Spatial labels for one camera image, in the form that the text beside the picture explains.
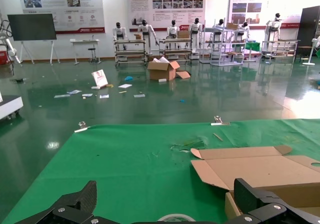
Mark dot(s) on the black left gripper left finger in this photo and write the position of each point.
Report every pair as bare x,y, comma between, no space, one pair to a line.
75,206

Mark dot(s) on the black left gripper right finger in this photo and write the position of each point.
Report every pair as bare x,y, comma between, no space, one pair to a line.
260,204

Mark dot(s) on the white industrial robot arm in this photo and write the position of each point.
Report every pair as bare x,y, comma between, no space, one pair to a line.
11,50

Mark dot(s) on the open cardboard box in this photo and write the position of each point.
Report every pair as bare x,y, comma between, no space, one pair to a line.
250,169

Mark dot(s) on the red box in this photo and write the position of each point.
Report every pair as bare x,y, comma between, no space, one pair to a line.
4,57

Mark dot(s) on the green tablecloth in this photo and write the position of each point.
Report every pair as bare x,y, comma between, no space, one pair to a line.
125,171

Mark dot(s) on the small wooden stick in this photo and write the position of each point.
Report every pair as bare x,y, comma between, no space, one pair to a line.
218,137

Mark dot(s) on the silver binder clip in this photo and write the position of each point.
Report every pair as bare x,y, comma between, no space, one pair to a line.
82,126
218,120

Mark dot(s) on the white tape roll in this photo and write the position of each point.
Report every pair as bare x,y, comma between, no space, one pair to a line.
175,216

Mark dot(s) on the white paper sheet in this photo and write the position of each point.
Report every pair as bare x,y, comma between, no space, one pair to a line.
87,95
125,85
139,95
74,92
104,96
62,96

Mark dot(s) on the white wheeled cart base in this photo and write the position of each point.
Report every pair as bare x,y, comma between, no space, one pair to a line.
10,106

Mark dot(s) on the blue crumpled item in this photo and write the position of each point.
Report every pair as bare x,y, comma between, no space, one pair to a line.
128,78

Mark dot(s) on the white metal rack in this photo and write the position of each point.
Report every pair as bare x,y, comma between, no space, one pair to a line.
222,59

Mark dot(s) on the white foam block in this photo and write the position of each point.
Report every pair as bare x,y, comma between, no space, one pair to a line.
162,80

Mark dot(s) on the black stool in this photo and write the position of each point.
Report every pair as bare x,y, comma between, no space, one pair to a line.
92,50

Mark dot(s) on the green covered table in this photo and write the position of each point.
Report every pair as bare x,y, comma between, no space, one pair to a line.
252,46

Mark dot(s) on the white standing fan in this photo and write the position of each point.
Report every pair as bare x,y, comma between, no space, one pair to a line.
311,51

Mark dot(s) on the large open cardboard carton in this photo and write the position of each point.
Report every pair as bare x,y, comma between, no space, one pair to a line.
162,71

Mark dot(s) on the small white table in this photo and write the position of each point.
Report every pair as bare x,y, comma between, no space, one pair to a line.
83,42

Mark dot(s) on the white humanoid robot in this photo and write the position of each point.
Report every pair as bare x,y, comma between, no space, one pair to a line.
244,27
172,30
220,24
145,29
195,27
274,26
119,31

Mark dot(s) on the black cabinet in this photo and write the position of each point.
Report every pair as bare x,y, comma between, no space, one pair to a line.
308,29

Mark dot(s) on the black screen on stand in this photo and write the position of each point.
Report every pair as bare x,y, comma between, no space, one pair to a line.
31,26

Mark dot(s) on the metal frame workbench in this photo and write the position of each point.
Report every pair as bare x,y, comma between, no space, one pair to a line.
175,51
280,49
130,52

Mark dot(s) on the red white wall poster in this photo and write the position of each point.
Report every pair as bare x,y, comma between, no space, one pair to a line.
62,11
262,4
165,9

